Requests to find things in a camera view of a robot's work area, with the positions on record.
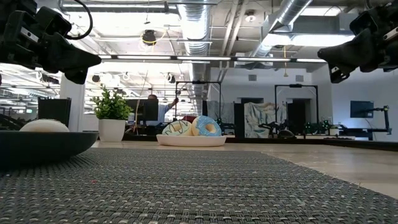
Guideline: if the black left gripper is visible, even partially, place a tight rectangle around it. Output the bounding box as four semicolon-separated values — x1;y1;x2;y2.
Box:
5;10;103;85

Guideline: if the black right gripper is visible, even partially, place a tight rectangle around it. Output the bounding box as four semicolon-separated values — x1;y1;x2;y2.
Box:
317;5;398;85

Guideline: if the white donut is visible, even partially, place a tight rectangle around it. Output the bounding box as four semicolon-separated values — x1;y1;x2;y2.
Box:
19;118;70;133

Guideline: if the large blue frosted donut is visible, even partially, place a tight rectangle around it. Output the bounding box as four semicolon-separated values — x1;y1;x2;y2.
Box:
190;115;223;138

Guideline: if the white building column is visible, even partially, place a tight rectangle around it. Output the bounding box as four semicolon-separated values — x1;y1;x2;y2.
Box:
60;74;86;132

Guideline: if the yellow hanging pendant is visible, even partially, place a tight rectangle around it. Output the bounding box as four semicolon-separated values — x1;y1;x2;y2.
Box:
282;45;289;78

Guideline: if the dark background table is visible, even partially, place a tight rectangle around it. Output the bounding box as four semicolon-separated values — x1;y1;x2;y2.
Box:
338;123;393;138

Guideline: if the green plant in white pot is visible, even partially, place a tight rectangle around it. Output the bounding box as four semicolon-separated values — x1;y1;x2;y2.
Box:
90;84;134;143

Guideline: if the black ceiling speaker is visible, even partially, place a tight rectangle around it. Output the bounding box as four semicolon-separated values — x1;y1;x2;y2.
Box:
142;29;157;46

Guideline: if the dark grey round plate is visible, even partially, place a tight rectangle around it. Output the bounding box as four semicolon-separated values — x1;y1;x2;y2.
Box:
0;129;100;170

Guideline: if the pale draped cloth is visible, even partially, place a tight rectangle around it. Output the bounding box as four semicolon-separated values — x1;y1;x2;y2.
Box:
244;101;287;138

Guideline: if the person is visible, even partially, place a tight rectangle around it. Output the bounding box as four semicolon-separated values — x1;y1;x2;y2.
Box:
146;94;180;124

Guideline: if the black partition panel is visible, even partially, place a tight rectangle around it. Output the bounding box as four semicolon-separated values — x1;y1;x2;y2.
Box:
233;102;246;138

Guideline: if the white round plate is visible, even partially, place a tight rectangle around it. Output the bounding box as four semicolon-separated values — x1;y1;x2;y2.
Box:
155;133;228;148

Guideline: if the grey woven placemat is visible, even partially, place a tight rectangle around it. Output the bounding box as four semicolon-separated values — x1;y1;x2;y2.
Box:
0;146;398;224

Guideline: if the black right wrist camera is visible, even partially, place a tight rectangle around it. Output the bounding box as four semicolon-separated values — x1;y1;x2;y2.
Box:
349;11;379;35

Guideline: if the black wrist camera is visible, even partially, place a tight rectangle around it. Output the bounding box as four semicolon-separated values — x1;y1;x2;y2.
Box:
349;11;379;35
36;6;73;37

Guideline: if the wall mounted screen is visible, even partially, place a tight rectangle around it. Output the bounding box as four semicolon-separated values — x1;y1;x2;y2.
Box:
350;100;375;119

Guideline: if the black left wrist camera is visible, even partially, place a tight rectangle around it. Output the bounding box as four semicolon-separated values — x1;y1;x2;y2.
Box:
36;6;73;37

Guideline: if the black left wrist camera cable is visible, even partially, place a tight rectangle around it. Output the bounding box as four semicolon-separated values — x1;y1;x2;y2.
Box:
63;0;95;40

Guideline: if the silver spiral ceiling duct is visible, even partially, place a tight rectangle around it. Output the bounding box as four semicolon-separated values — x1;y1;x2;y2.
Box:
250;0;313;58

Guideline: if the black aluminium table frame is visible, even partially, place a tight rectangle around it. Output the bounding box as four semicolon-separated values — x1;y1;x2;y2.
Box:
226;136;398;152

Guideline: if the grey ceiling duct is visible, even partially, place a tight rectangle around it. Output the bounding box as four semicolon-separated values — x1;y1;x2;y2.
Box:
177;0;215;103

